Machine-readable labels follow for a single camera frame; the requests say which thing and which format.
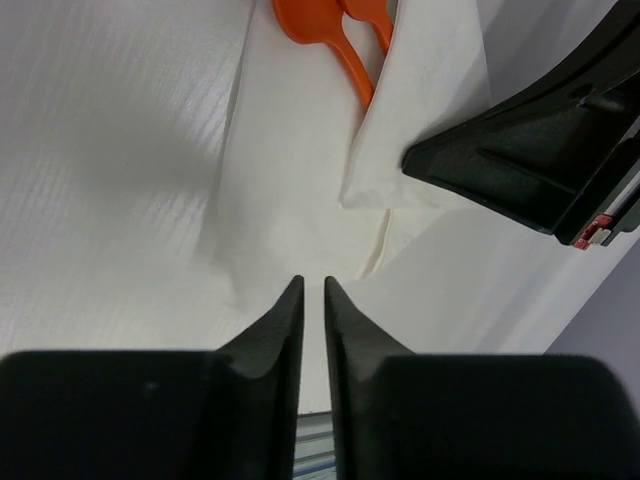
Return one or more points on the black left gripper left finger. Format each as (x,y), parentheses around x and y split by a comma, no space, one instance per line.
(228,413)

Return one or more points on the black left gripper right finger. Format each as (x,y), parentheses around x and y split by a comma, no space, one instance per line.
(402,415)

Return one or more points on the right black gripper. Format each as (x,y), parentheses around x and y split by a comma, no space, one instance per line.
(562,156)

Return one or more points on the orange plastic fork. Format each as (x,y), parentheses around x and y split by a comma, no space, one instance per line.
(375,13)

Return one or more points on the white paper napkin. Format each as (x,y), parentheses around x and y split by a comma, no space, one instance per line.
(309,182)

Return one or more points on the orange plastic spoon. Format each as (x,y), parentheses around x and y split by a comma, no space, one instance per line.
(320,22)

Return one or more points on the aluminium mounting rail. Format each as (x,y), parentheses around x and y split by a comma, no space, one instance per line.
(314,454)

